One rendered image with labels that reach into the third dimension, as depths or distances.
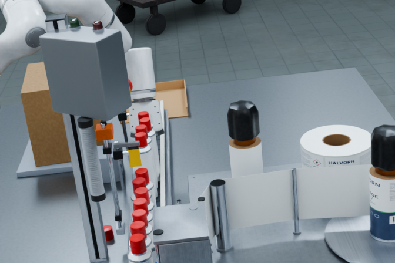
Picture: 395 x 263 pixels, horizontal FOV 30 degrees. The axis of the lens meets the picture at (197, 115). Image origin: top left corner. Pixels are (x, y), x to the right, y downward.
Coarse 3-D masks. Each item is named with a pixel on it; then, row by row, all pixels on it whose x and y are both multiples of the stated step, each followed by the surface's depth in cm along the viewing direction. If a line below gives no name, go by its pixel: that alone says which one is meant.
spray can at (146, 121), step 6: (144, 120) 216; (150, 126) 217; (150, 132) 217; (150, 138) 217; (156, 144) 219; (156, 150) 220; (156, 156) 220; (156, 162) 220; (156, 168) 221; (156, 174) 222
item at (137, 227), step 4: (132, 224) 163; (136, 224) 163; (140, 224) 163; (144, 224) 163; (132, 228) 162; (136, 228) 161; (140, 228) 162; (144, 228) 162; (132, 232) 162; (136, 232) 162; (140, 232) 162; (144, 232) 163; (148, 240) 164; (148, 244) 163; (148, 248) 163; (152, 260) 165
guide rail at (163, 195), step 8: (160, 104) 271; (160, 136) 246; (160, 144) 240; (160, 152) 235; (160, 160) 229; (160, 168) 224; (160, 176) 219; (160, 184) 215; (160, 192) 211; (160, 200) 206
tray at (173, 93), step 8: (176, 80) 306; (184, 80) 305; (160, 88) 307; (168, 88) 307; (176, 88) 307; (184, 88) 307; (160, 96) 301; (168, 96) 300; (176, 96) 299; (184, 96) 299; (168, 104) 292; (176, 104) 291; (184, 104) 290; (128, 112) 289; (168, 112) 285; (176, 112) 284; (184, 112) 283; (128, 120) 281
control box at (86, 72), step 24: (48, 48) 167; (72, 48) 163; (96, 48) 160; (120, 48) 167; (48, 72) 171; (72, 72) 166; (96, 72) 162; (120, 72) 168; (72, 96) 169; (96, 96) 165; (120, 96) 169
